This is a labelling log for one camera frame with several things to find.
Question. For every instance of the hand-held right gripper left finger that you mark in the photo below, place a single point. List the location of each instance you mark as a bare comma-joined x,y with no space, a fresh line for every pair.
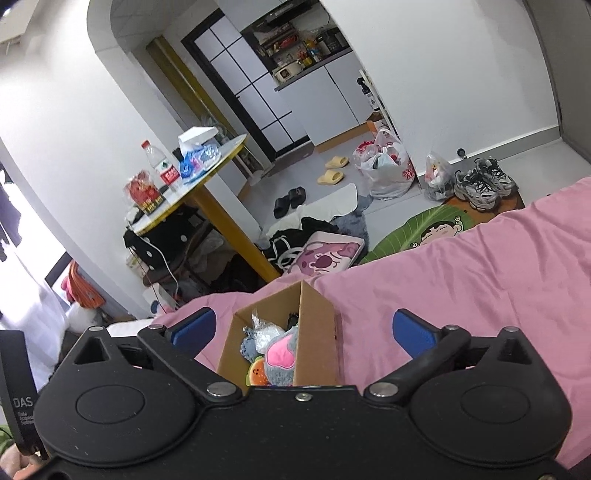
194,330

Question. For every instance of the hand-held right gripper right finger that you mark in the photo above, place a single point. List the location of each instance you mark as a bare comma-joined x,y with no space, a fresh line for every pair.
413,332

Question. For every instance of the hamburger plush toy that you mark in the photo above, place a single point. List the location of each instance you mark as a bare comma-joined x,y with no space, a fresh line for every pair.
257,373

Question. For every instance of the grey pink paw plush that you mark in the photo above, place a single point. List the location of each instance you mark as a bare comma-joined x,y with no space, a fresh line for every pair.
281,357

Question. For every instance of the cardboard box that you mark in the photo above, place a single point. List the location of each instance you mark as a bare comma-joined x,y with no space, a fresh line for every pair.
318,332

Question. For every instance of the grey-blue soft cloth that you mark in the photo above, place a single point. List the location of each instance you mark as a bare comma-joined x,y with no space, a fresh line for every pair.
249,348

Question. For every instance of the person's left hand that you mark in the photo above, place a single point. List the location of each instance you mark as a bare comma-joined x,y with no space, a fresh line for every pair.
27,466

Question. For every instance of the pink bed sheet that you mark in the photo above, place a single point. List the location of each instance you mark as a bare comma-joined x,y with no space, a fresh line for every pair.
461,277

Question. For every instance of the black chair white dots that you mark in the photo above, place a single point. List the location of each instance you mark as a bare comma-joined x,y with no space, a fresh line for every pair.
157,240

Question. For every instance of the green leaf cartoon mat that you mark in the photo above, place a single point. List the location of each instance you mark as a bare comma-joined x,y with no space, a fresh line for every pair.
406,230

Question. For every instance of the pink cartoon cushion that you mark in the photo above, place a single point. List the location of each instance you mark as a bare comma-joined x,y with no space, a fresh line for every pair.
323,256

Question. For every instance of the orange cloth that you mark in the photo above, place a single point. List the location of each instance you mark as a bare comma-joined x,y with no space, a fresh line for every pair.
83,286

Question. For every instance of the black clothes pile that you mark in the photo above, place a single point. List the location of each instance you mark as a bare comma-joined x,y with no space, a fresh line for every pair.
295,235

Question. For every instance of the red snack packet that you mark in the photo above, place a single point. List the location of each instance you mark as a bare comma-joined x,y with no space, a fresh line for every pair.
145,191

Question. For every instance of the black slipper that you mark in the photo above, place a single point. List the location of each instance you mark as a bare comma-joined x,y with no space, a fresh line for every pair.
281,207
297,197

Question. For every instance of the white floor mat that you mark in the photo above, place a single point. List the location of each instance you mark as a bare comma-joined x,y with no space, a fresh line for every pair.
334,203

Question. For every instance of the grey sneaker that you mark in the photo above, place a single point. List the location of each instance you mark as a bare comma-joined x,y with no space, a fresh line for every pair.
478,194
496,175

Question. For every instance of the clear plastic bag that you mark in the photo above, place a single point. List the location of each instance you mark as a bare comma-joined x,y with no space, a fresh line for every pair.
438,177

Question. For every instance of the white red plastic bag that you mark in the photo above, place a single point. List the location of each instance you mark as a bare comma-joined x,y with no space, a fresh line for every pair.
385,170

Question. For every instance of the clear water bottle red label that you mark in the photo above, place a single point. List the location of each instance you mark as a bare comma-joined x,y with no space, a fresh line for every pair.
161,166

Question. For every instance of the blue wipes packet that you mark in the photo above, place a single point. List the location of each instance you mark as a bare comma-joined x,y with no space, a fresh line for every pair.
198,159

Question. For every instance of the round yellow-edged table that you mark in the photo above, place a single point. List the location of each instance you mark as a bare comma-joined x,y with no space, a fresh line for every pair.
217,159

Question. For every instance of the yellow slipper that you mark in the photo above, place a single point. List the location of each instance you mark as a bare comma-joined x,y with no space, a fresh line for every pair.
337,161
330,177

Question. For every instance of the white tissue box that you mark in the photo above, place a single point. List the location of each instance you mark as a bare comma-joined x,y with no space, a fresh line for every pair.
198,136

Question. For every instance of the black-framed sliding door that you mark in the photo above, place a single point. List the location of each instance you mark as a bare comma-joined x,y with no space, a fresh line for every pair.
258,92

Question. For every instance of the white kitchen cabinet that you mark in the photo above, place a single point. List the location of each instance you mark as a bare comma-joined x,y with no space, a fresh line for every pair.
337,97

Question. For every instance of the white rice cooker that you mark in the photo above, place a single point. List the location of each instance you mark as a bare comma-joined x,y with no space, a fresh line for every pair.
286,74

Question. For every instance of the black microwave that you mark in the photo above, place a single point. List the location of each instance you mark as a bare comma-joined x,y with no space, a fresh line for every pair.
332,41

